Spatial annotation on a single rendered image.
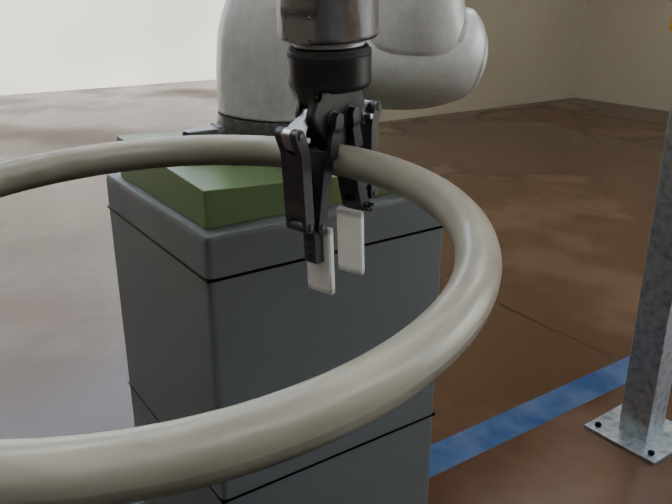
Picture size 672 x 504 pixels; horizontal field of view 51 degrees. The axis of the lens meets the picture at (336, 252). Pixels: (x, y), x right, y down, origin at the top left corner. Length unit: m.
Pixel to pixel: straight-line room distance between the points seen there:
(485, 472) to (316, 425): 1.51
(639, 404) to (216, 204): 1.35
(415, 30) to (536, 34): 6.48
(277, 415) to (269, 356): 0.69
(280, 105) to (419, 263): 0.32
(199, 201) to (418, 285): 0.39
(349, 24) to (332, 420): 0.37
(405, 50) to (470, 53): 0.10
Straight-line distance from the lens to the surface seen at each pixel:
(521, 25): 7.32
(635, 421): 2.01
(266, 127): 1.04
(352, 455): 1.18
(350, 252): 0.73
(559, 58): 7.81
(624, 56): 7.74
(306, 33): 0.61
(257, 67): 1.03
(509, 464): 1.85
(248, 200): 0.93
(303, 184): 0.63
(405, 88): 1.06
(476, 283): 0.41
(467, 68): 1.08
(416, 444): 1.27
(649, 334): 1.89
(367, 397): 0.33
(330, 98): 0.64
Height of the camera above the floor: 1.09
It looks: 20 degrees down
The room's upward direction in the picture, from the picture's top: straight up
